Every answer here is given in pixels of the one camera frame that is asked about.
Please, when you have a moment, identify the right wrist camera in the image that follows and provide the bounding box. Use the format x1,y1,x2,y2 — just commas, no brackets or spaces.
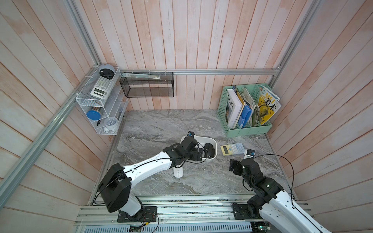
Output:
244,149,255,159

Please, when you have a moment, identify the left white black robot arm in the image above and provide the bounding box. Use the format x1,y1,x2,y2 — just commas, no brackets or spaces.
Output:
98,132,199,216

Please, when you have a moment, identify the blue book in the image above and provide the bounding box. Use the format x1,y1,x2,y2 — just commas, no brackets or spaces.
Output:
238,105,252,129

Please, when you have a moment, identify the white desk calculator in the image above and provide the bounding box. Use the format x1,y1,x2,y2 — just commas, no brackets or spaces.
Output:
90,76,114,100

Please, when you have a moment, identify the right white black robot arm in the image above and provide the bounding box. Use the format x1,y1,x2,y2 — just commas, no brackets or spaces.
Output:
229,158,329,233

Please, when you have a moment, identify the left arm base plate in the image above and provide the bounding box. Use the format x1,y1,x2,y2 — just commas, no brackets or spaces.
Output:
117,206,157,223

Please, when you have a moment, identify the yellow blue calculator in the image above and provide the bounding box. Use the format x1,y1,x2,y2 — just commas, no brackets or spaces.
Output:
220,143,245,156

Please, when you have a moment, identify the white book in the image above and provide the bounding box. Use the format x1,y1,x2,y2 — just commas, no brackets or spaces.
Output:
225,89,243,129

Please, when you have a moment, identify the white plastic storage box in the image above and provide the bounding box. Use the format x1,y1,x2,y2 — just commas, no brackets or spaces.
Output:
181,134,217,163

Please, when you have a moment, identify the white ruler on basket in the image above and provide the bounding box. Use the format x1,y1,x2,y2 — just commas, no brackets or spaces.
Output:
121,73,161,80

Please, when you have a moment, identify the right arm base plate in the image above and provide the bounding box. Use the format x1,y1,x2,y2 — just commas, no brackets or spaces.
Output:
232,203,261,220

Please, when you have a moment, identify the white cup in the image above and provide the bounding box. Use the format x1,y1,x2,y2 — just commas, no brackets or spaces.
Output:
104,117,118,134

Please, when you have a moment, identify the black wire mesh basket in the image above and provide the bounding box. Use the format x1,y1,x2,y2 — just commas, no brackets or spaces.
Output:
119,71,175,98

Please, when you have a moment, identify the round grey black speaker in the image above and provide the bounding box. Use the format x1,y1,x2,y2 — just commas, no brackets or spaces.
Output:
99,64,116,80

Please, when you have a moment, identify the blue lidded jar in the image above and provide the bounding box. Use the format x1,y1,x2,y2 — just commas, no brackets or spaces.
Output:
86,107,102,121

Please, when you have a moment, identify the yellow magazine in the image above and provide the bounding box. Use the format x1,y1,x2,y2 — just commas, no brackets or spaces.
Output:
258,84,282,125

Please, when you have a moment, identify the white wire wall shelf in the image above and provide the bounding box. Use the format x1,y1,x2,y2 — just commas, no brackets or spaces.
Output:
76,66,128,136

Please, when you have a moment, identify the green plastic file organizer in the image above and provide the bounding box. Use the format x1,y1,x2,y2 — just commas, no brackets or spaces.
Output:
217,83,281,137

